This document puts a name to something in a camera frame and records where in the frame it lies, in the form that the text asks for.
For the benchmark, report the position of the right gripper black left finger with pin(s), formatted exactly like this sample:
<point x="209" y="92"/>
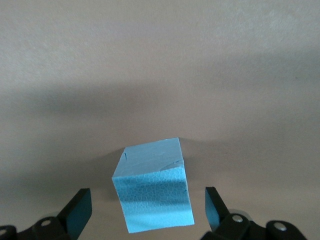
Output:
<point x="77" y="212"/>

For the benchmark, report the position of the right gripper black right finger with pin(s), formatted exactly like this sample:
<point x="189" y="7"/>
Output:
<point x="213" y="210"/>

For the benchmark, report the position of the light blue foam block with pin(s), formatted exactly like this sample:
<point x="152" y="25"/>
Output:
<point x="152" y="190"/>

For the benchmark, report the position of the brown table cover sheet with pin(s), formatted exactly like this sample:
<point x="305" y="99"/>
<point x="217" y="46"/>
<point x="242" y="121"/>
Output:
<point x="160" y="62"/>

